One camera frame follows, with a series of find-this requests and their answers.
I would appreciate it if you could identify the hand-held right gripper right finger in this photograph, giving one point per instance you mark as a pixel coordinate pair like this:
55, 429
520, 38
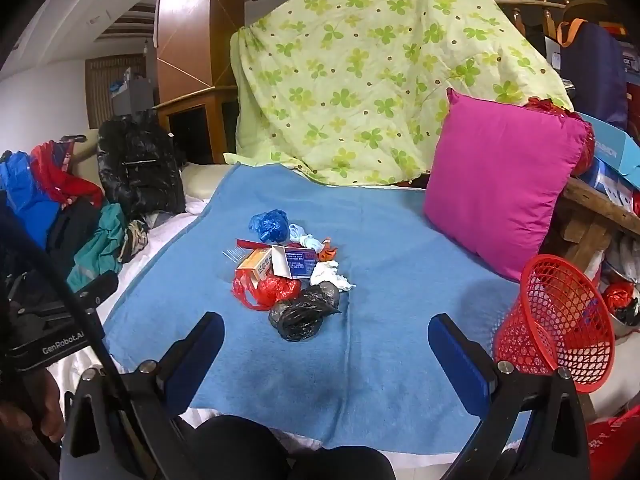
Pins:
462, 365

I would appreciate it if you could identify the black garment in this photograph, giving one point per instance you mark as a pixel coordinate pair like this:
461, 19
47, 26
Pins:
72, 230

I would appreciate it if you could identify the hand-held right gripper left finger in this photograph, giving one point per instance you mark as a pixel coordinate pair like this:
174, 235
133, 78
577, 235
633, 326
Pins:
197, 360

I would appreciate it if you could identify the orange wrapper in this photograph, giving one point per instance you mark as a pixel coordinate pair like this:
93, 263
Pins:
327, 252

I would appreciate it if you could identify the orange cardboard box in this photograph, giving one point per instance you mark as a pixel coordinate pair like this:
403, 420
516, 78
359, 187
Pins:
255, 265

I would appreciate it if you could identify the person's black pants legs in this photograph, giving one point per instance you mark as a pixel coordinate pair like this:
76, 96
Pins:
260, 450

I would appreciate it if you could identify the white tissue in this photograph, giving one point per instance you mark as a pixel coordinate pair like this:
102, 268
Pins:
327, 275

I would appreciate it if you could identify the cream cushion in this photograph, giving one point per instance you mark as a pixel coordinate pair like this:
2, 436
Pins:
200, 182

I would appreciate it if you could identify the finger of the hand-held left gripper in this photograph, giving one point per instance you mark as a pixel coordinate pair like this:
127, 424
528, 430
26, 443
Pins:
95, 290

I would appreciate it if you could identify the blue plastic bag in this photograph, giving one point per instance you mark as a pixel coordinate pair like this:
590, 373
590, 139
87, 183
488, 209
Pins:
270, 225

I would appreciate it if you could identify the pink pillow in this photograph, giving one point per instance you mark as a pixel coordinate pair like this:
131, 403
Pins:
500, 180

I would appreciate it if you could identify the green floral quilt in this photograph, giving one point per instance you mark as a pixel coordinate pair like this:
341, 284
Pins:
380, 70

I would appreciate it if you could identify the rough wooden bench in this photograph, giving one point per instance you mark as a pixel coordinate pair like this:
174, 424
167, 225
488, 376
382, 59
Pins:
590, 215

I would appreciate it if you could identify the red shopping bag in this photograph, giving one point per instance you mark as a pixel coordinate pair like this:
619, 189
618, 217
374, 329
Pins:
615, 445

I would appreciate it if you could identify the teal garment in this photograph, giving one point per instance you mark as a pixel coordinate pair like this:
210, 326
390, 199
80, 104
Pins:
102, 247

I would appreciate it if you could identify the grey beige garment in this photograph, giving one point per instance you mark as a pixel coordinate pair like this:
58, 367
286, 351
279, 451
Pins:
132, 240

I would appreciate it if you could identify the wooden cabinet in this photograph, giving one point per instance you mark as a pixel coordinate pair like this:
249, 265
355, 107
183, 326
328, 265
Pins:
200, 125

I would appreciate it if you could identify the metal bowl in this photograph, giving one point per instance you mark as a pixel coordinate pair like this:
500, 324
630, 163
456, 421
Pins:
625, 327

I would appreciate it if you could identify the black plastic bag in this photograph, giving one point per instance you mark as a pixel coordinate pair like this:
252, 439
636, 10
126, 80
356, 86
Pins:
300, 312

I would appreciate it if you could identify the red mesh plastic basket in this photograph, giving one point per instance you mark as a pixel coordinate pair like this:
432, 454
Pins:
560, 320

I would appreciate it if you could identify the blue blanket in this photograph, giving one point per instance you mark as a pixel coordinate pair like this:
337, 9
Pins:
380, 310

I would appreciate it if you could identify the blue cardboard box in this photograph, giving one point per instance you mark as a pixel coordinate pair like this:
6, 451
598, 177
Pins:
615, 147

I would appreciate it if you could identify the curved wooden column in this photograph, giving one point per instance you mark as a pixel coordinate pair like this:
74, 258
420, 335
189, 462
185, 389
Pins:
195, 25

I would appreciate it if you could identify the light blue knotted cloth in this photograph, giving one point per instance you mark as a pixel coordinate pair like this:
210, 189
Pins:
306, 239

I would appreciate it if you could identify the person's left hand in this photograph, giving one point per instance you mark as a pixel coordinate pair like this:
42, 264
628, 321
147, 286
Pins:
47, 410

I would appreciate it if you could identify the red garment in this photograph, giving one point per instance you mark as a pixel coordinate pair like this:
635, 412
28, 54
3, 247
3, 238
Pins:
60, 175

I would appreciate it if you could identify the large red plastic bag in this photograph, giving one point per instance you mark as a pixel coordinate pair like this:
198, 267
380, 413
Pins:
582, 152

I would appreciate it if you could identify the black puffer jacket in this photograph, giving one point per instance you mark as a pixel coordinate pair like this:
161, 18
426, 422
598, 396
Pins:
140, 170

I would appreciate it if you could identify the white and blue carton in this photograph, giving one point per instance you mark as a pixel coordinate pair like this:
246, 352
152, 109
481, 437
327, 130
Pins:
295, 262

